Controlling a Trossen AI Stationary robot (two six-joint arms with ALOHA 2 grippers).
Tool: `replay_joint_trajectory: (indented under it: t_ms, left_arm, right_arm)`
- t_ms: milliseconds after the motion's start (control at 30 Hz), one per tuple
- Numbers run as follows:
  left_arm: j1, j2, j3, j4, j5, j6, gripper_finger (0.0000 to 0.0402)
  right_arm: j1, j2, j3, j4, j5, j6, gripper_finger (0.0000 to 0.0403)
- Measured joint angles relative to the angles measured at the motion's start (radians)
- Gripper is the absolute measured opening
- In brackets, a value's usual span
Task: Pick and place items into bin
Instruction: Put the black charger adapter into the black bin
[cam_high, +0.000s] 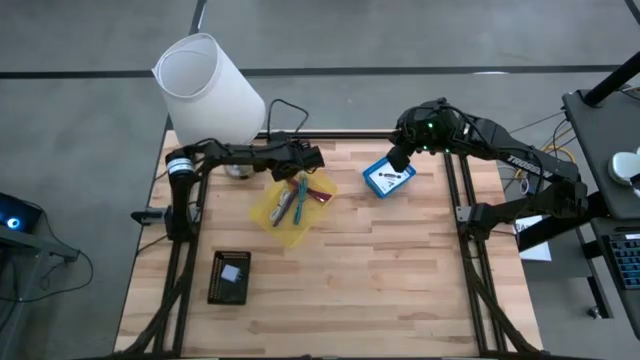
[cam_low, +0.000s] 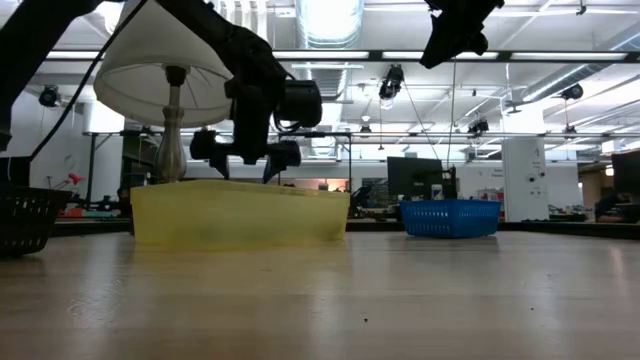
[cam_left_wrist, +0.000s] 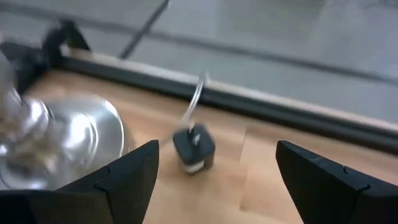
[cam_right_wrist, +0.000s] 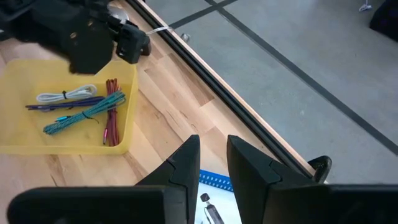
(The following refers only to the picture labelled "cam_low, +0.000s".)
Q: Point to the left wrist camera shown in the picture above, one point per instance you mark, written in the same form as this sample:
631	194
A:
300	102

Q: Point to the black plastic basket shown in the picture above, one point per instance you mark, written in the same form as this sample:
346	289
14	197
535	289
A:
25	220

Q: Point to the silver ceiling duct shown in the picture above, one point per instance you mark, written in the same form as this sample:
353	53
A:
330	20

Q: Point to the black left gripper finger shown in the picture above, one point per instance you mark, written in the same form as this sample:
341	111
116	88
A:
285	154
205	145

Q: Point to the hanging black spotlight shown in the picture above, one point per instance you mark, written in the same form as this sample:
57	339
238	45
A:
391	82

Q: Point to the white wipes tub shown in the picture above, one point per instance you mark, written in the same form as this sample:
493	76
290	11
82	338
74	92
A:
436	192

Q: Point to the table lamp with white shade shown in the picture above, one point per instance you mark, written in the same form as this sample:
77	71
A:
140	90

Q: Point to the yellow plastic bin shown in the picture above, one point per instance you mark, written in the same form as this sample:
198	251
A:
240	215

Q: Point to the white pillar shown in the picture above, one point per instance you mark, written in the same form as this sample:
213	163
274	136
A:
525	180

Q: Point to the black monitor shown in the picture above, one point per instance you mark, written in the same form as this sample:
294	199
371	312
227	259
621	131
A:
415	175
627	172

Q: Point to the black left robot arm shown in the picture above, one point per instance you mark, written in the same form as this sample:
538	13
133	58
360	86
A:
30	40

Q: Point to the blue plastic basket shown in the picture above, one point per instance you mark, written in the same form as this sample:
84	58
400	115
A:
450	218

